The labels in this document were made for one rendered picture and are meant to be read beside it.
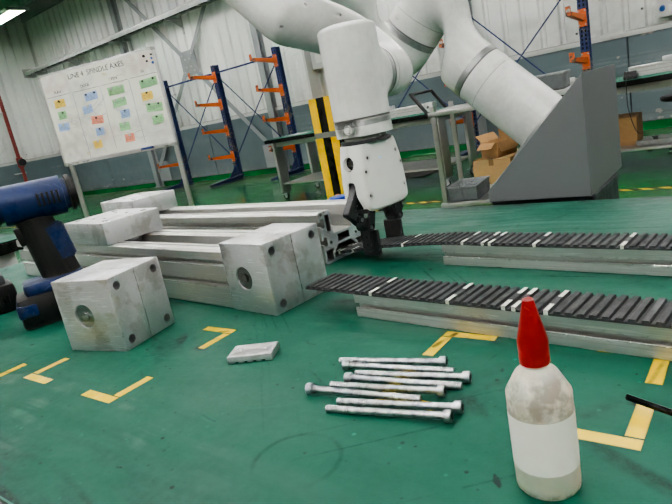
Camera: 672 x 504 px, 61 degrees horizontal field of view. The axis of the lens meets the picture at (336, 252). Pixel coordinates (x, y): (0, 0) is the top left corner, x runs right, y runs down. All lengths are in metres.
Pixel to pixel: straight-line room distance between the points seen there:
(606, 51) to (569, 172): 7.30
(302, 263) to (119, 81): 5.96
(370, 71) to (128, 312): 0.45
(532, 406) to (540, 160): 0.83
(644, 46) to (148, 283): 7.85
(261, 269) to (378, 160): 0.25
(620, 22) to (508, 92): 7.19
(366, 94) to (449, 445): 0.53
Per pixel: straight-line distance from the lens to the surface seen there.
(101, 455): 0.54
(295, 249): 0.75
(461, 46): 1.25
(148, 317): 0.78
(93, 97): 6.86
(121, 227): 1.07
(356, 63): 0.83
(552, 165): 1.13
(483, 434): 0.43
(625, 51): 8.37
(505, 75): 1.22
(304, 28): 0.93
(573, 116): 1.11
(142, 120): 6.53
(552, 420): 0.35
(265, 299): 0.74
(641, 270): 0.71
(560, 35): 8.56
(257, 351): 0.62
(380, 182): 0.84
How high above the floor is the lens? 1.02
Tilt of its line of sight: 14 degrees down
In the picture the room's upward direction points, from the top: 11 degrees counter-clockwise
